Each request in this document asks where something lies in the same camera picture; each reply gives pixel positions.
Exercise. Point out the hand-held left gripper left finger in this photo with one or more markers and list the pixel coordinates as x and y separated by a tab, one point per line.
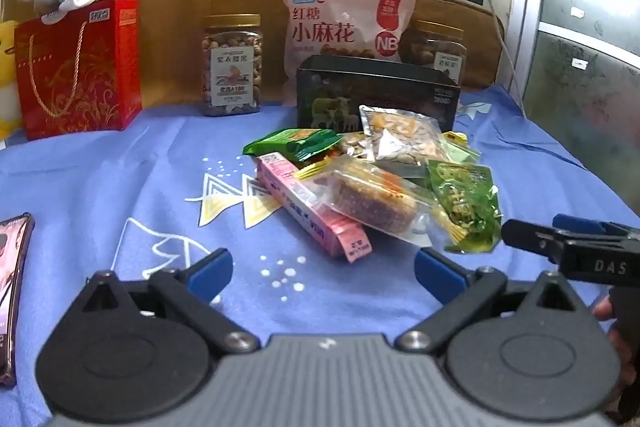
212	274

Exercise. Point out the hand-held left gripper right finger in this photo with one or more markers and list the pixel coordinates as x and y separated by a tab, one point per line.
440	274

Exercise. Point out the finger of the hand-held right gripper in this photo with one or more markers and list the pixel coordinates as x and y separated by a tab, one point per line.
580	223
530	237

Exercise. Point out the light green pea packet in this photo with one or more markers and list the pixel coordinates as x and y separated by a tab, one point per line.
465	202

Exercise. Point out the clear cake packet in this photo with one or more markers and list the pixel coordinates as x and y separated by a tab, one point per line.
370	194

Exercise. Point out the green zip packet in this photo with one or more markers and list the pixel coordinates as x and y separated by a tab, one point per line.
462	147

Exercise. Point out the pink snack box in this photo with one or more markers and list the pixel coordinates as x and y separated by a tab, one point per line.
305	207

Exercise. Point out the clear mixed nut packet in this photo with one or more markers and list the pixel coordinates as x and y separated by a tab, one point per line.
405	132

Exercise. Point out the dark green snack packet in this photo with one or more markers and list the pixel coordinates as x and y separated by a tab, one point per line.
295	142

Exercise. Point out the black sheep print box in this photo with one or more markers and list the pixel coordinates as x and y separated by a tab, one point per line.
345	92

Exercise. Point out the person's right hand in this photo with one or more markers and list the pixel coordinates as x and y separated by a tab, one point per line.
603	308

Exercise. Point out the blue printed cloth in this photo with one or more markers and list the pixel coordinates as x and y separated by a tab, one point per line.
125	187

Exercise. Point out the grey glass door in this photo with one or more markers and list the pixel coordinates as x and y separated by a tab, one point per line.
585	57

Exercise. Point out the smartphone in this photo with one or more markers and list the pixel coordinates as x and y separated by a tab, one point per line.
12	297

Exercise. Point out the dark nut jar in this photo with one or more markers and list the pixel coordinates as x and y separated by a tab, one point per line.
442	49

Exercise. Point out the gold lid nut jar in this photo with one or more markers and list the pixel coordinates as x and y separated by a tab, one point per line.
232	67

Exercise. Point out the red gift box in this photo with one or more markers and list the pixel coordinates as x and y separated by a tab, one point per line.
80	72

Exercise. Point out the pink snack bag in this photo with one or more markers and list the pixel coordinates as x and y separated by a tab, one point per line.
345	17

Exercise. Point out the yellow plush toy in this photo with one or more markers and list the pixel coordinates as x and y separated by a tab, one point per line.
7	77

